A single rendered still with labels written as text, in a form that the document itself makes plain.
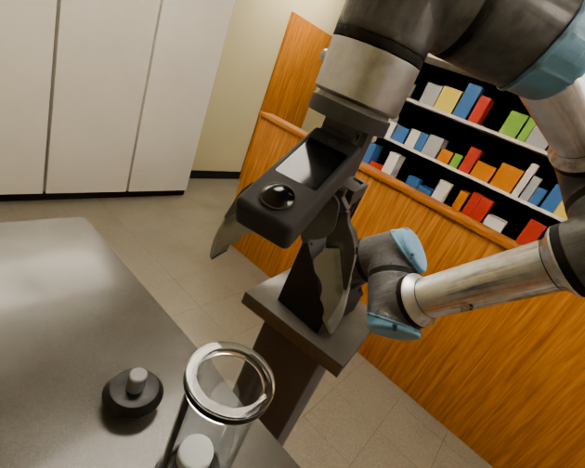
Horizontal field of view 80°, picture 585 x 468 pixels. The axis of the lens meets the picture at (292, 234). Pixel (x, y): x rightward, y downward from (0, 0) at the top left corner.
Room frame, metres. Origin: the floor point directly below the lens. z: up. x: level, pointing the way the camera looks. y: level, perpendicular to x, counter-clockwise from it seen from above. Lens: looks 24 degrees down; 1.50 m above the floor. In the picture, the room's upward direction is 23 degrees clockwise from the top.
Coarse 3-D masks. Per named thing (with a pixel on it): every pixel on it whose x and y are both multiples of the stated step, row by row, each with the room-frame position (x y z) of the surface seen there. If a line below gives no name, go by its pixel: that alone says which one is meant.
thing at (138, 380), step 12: (120, 372) 0.39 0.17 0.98; (132, 372) 0.38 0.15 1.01; (144, 372) 0.39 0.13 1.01; (108, 384) 0.37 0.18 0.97; (120, 384) 0.37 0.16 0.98; (132, 384) 0.37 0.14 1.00; (144, 384) 0.38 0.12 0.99; (156, 384) 0.40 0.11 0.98; (108, 396) 0.35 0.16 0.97; (120, 396) 0.36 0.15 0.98; (132, 396) 0.36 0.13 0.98; (144, 396) 0.37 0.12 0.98; (156, 396) 0.38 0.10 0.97; (108, 408) 0.34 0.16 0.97; (120, 408) 0.34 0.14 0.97; (132, 408) 0.35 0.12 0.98; (144, 408) 0.36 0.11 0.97
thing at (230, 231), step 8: (232, 216) 0.31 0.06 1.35; (224, 224) 0.31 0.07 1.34; (232, 224) 0.31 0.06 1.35; (240, 224) 0.31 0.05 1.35; (216, 232) 0.32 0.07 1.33; (224, 232) 0.31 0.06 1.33; (232, 232) 0.31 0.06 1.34; (240, 232) 0.31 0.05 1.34; (248, 232) 0.30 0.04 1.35; (216, 240) 0.31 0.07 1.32; (224, 240) 0.31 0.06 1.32; (232, 240) 0.31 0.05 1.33; (216, 248) 0.31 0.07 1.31; (224, 248) 0.32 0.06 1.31; (216, 256) 0.32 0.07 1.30
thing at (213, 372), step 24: (192, 360) 0.30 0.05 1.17; (216, 360) 0.33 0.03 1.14; (240, 360) 0.34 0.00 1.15; (264, 360) 0.34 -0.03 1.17; (192, 384) 0.27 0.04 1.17; (216, 384) 0.34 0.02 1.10; (240, 384) 0.34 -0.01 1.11; (264, 384) 0.31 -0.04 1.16; (192, 408) 0.27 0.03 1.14; (216, 408) 0.26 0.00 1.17; (240, 408) 0.27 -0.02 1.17; (264, 408) 0.28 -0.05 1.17; (192, 432) 0.26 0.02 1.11; (216, 432) 0.26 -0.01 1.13; (240, 432) 0.27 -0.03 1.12; (192, 456) 0.26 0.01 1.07; (216, 456) 0.26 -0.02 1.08
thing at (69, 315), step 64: (0, 256) 0.56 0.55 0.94; (64, 256) 0.64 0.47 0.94; (0, 320) 0.42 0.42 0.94; (64, 320) 0.48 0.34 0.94; (128, 320) 0.54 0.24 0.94; (0, 384) 0.33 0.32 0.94; (64, 384) 0.36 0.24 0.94; (0, 448) 0.25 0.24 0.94; (64, 448) 0.28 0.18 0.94; (128, 448) 0.31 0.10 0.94; (256, 448) 0.39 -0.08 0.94
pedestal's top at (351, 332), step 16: (288, 272) 0.98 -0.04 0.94; (256, 288) 0.82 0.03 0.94; (272, 288) 0.86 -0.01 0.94; (256, 304) 0.77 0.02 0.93; (272, 304) 0.78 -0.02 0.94; (272, 320) 0.75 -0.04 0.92; (288, 320) 0.74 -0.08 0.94; (352, 320) 0.86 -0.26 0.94; (288, 336) 0.72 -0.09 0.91; (304, 336) 0.71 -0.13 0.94; (320, 336) 0.73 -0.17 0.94; (336, 336) 0.76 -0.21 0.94; (352, 336) 0.79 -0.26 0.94; (368, 336) 0.87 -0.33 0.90; (320, 352) 0.69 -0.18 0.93; (336, 352) 0.70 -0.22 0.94; (352, 352) 0.72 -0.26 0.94; (336, 368) 0.67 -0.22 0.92
